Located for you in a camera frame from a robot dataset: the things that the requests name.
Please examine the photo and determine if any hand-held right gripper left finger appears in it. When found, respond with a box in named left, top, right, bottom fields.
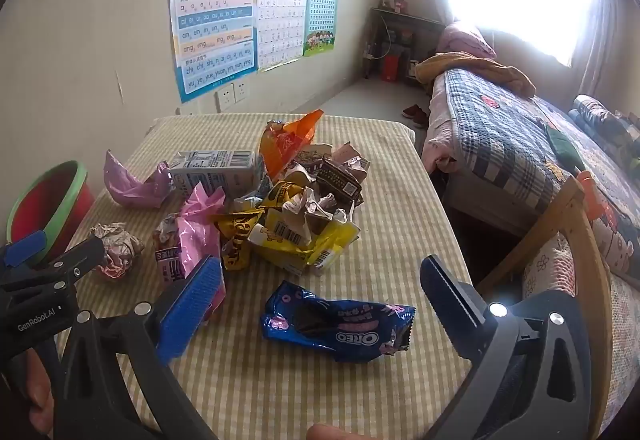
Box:
left=52, top=256, right=228, bottom=440

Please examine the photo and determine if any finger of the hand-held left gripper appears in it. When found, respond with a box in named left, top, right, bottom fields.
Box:
left=0, top=230, right=48, bottom=271
left=45, top=236, right=107, bottom=290

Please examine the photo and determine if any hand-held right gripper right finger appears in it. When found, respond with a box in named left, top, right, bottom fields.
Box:
left=419, top=255, right=597, bottom=440

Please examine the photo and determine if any silver pink wrapper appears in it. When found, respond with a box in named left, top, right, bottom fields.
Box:
left=89, top=222, right=146, bottom=281

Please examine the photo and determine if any red bin with green rim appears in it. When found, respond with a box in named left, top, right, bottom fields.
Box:
left=6, top=160, right=96, bottom=267

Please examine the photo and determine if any lilac pink foil wrapper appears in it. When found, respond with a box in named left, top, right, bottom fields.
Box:
left=103, top=150, right=173, bottom=210

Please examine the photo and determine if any blue cookie wrapper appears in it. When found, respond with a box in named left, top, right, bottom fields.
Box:
left=259, top=280, right=417, bottom=365

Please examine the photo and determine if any dark brown cigarette box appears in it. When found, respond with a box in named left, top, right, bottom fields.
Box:
left=312, top=157, right=366, bottom=208

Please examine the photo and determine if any orange plastic wrapper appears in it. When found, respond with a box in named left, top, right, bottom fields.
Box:
left=258, top=109, right=325, bottom=183

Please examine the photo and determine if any person's left hand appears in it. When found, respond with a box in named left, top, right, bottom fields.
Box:
left=20, top=349, right=57, bottom=437

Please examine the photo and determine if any person's right hand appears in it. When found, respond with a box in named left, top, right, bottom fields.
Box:
left=305, top=422, right=352, bottom=440

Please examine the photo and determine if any pink printed snack packet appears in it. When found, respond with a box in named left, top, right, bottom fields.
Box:
left=152, top=214, right=188, bottom=293

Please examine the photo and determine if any checked yellow tablecloth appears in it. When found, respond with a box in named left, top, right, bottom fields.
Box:
left=55, top=112, right=473, bottom=440

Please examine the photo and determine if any bright pink plastic wrapper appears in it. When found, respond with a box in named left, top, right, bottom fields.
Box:
left=176, top=182, right=227, bottom=278

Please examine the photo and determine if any dark yellow brown wrapper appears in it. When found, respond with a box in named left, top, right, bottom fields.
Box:
left=212, top=207, right=266, bottom=271

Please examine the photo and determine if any floral chair cushion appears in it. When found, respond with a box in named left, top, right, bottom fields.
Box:
left=522, top=232, right=640, bottom=423

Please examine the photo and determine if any pale blue milk carton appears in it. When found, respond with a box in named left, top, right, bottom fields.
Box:
left=167, top=149, right=266, bottom=197

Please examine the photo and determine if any black and yellow wrapper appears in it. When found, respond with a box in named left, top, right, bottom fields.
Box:
left=264, top=180, right=306, bottom=217

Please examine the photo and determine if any crumpled white brown wrapper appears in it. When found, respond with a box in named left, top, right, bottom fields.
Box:
left=282, top=187, right=351, bottom=235

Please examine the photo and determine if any wooden chair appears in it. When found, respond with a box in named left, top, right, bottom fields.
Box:
left=475, top=175, right=615, bottom=436

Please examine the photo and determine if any pink bed sheet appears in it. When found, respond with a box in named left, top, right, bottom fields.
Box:
left=422, top=70, right=481, bottom=173

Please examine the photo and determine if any plaid patchwork quilt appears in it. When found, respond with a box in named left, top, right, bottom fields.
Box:
left=442, top=67, right=640, bottom=281

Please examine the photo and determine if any dark green cloth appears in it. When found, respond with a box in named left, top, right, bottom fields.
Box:
left=545, top=125, right=586, bottom=172

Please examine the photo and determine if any yellow brown blanket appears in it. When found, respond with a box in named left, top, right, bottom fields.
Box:
left=415, top=52, right=536, bottom=97

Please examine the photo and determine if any folded plaid bedding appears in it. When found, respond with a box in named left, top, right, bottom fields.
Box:
left=569, top=95, right=640, bottom=148

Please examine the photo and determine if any small red floor bin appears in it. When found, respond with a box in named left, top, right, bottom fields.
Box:
left=381, top=55, right=403, bottom=82

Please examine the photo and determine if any pink pillow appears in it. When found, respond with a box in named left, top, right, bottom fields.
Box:
left=436, top=21, right=497, bottom=60

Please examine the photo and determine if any dark cluttered shelf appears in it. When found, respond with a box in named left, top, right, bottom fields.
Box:
left=367, top=7, right=446, bottom=86

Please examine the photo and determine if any pale curtain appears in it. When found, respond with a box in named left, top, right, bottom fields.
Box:
left=570, top=0, right=640, bottom=113

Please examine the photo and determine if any blue letter wall poster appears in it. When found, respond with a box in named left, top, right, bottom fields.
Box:
left=169, top=0, right=261, bottom=104

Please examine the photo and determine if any white chart wall poster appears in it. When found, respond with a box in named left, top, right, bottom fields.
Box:
left=256, top=0, right=312, bottom=73

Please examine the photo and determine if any green chart wall poster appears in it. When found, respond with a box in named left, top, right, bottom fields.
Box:
left=302, top=0, right=341, bottom=58

